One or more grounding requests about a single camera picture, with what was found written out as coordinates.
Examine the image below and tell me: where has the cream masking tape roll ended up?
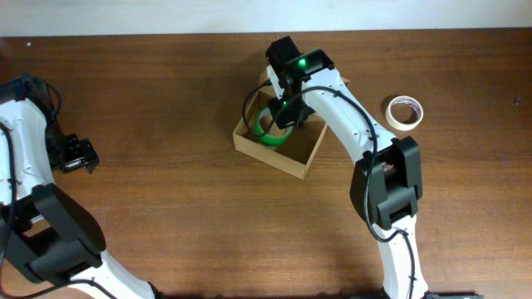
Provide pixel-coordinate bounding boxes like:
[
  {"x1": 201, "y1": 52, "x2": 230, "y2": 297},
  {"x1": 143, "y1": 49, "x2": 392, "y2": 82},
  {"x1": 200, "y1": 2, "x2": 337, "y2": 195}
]
[{"x1": 385, "y1": 96, "x2": 425, "y2": 131}]

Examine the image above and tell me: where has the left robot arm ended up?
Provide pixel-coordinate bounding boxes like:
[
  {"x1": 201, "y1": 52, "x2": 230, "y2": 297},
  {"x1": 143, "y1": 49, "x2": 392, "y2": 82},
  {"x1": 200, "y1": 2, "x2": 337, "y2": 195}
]
[{"x1": 1, "y1": 74, "x2": 164, "y2": 298}]

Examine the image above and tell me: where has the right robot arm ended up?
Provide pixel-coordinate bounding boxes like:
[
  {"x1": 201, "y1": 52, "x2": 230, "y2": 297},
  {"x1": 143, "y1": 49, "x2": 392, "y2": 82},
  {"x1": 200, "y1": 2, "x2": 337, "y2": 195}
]
[{"x1": 265, "y1": 37, "x2": 437, "y2": 298}]

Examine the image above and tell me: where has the brown cardboard box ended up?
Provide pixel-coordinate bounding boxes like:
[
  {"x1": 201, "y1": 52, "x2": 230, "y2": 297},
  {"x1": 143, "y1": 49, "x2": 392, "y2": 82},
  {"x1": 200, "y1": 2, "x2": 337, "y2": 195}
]
[{"x1": 233, "y1": 86, "x2": 328, "y2": 179}]

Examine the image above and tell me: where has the green tape roll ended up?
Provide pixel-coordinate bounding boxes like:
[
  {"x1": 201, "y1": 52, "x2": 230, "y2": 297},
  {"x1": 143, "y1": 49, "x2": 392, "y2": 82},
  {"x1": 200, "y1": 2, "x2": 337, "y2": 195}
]
[{"x1": 253, "y1": 107, "x2": 293, "y2": 146}]

